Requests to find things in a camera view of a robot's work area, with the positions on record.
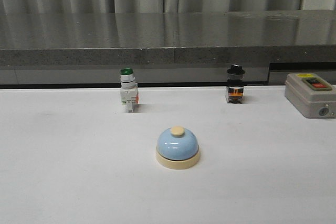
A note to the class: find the blue cream call bell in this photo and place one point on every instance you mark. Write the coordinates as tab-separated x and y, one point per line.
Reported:
177	148

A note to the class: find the grey stone counter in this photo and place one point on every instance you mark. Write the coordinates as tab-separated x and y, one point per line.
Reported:
188	49

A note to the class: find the grey push button box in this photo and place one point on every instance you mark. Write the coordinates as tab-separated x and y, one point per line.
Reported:
311	95

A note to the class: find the green push button switch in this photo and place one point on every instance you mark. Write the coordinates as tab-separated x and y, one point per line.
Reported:
129	89

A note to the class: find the black rotary selector switch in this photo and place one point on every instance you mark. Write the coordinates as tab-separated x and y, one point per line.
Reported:
235	86

